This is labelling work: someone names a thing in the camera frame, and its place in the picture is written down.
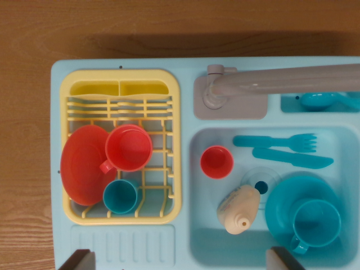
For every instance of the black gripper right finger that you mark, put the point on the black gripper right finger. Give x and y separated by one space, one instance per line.
278 260

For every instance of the teal plastic knife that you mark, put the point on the teal plastic knife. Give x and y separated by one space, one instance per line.
281 157

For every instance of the teal plastic tumbler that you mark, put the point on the teal plastic tumbler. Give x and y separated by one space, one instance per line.
121 197

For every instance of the light blue toy sink unit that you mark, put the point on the light blue toy sink unit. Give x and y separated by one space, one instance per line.
185 92

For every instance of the red plastic plate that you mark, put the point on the red plastic plate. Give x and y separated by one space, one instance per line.
81 168

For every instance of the red plastic tumbler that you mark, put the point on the red plastic tumbler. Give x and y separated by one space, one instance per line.
216 161

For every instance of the teal plastic mug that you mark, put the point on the teal plastic mug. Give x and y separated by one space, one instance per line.
315 225

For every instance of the teal plastic fork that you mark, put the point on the teal plastic fork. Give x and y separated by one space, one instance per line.
253 141

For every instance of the teal plastic plate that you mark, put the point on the teal plastic plate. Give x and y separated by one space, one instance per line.
281 202

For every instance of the yellow plastic dish rack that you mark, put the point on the yellow plastic dish rack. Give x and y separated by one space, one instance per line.
174 84

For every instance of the grey toy faucet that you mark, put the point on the grey toy faucet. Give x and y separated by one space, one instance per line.
253 84

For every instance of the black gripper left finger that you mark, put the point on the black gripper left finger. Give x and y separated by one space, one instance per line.
83 261

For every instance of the teal plastic spoon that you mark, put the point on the teal plastic spoon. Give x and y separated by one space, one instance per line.
317 101

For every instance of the cream detergent bottle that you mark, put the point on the cream detergent bottle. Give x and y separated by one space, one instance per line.
239 205

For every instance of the red plastic mug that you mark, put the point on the red plastic mug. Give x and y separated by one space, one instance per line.
129 146

